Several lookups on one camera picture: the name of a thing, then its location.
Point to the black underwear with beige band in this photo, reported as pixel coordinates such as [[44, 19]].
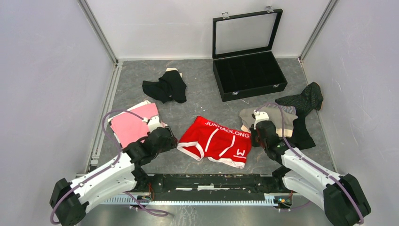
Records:
[[169, 87]]

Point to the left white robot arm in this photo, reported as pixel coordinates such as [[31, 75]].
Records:
[[72, 200]]

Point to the pink underwear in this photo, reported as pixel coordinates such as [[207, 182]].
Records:
[[128, 128]]

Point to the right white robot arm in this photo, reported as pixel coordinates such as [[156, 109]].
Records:
[[339, 196]]

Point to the black display case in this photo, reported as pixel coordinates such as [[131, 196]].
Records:
[[243, 62]]

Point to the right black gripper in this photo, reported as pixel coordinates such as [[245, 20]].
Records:
[[253, 132]]

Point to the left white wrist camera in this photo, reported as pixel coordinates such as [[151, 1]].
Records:
[[153, 123]]

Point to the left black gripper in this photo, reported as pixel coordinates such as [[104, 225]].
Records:
[[171, 142]]

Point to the dark striped black underwear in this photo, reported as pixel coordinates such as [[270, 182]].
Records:
[[309, 99]]

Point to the beige grey ribbed underwear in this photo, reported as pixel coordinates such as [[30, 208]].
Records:
[[274, 116]]

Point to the red boxer briefs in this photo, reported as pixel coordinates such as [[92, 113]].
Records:
[[208, 139]]

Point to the grey striped underwear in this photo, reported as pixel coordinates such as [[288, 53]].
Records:
[[287, 109]]

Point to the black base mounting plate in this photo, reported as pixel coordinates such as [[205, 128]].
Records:
[[210, 187]]

